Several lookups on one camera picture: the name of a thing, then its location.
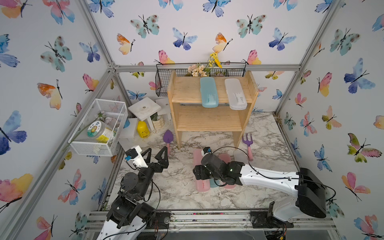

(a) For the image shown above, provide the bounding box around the yellow bottle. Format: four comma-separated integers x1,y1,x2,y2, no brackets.
137,121,151,139

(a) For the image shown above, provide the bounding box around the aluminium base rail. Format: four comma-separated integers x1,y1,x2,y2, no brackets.
82,208,338,233

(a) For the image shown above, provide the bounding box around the small white stool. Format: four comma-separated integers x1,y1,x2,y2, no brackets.
128,97,162,131

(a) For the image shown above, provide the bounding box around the teal pencil case top shelf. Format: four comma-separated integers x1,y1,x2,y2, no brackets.
200,77,219,108

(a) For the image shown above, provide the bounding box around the pink pencil case top shelf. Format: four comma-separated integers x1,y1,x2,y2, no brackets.
193,149,211,193

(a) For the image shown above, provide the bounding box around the clear jar with colourful label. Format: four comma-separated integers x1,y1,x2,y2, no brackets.
87,121,115,144

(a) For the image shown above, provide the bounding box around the black wire basket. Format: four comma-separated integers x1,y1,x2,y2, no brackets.
155,62,247,97

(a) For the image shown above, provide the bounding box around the small potted plant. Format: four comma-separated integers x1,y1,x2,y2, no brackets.
151,113,165,131

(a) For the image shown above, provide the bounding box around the artificial flowers bunch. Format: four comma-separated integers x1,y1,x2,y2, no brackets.
186,52,223,77

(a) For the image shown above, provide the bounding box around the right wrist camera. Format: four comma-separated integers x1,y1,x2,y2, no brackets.
202,147,212,157

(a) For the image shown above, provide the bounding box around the white pencil case top shelf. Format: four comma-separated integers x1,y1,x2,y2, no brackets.
225,78,248,111

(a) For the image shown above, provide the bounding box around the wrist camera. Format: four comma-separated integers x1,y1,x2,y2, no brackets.
202,147,212,157
125,146,148,169

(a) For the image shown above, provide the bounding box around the purple toy trowel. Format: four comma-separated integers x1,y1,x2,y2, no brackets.
163,130,174,155

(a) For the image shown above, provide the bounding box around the white mesh wall basket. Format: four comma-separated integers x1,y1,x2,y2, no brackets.
68,99,128,157

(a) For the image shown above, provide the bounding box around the purple toy garden fork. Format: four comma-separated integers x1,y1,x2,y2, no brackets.
242,133,254,162

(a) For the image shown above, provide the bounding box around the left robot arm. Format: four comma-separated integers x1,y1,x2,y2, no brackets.
97,146,169,240

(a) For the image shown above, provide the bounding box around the pink pencil case shelf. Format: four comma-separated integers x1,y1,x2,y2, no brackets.
193,149,211,193
219,154,236,190

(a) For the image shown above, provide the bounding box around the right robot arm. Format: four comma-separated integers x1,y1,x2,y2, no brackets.
193,153,327,222

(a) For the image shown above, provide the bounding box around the artificial flower stem in basket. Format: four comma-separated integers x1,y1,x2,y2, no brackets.
62,111,106,152

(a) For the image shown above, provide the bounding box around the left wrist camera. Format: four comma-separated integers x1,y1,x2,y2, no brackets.
125,146,148,169

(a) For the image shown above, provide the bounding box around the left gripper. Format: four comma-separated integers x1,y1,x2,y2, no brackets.
135,147,167,200

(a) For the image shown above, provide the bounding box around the wooden two-tier shelf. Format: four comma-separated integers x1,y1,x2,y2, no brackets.
167,71,259,148

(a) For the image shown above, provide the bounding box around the teal pencil case shelf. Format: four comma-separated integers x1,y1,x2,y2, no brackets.
200,77,219,108
209,179,219,189

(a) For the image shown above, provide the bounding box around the white pencil case shelf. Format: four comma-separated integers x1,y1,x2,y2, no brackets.
225,78,248,111
234,150,249,165

